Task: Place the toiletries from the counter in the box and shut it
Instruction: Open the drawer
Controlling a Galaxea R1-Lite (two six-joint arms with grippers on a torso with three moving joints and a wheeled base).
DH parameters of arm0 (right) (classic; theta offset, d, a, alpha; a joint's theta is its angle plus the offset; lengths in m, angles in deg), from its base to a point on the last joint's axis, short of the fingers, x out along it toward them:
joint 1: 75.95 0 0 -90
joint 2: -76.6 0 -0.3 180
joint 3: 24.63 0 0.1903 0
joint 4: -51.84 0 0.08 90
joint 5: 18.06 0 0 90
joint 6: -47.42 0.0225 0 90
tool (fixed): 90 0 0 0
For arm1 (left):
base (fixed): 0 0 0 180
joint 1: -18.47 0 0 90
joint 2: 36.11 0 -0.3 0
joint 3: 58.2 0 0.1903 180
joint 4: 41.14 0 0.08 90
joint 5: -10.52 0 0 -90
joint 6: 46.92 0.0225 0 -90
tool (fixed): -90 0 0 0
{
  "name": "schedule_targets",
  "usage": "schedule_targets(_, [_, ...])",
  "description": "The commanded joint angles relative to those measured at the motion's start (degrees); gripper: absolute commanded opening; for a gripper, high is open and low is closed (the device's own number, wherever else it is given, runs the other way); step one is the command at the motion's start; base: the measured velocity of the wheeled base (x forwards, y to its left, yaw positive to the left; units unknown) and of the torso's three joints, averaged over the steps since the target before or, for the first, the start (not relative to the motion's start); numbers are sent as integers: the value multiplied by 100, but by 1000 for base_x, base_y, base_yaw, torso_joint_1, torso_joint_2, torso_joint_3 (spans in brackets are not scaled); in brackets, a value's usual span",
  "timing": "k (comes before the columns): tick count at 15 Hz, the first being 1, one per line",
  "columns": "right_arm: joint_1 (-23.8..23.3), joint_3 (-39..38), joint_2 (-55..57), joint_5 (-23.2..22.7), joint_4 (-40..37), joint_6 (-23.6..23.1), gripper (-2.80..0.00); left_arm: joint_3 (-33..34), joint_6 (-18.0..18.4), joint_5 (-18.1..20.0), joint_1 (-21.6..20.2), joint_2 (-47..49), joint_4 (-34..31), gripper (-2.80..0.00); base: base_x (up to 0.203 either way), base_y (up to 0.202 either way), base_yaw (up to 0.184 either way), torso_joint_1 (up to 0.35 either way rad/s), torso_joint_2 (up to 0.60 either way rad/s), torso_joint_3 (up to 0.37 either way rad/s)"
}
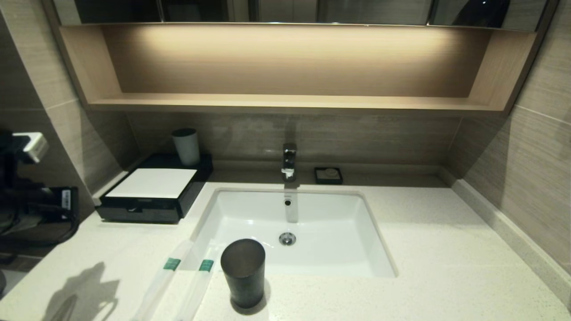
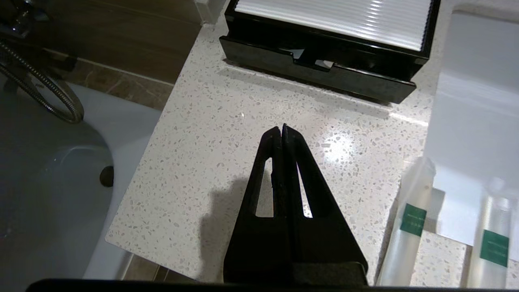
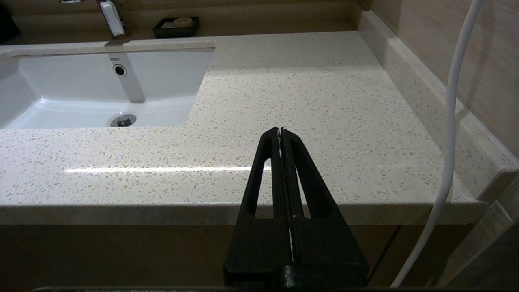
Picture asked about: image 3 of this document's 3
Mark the black soap dish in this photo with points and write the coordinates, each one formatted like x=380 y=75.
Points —
x=162 y=31

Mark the chrome sink drain plug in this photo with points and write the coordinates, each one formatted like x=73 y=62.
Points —
x=123 y=120

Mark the white ceramic sink basin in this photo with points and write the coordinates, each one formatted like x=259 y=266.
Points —
x=73 y=93

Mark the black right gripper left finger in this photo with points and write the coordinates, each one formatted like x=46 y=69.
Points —
x=259 y=247

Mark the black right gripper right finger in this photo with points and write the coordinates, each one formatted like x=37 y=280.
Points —
x=328 y=251

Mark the beige soap bar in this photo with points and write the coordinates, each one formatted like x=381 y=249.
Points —
x=178 y=22

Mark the chrome faucet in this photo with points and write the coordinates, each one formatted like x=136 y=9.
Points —
x=111 y=18

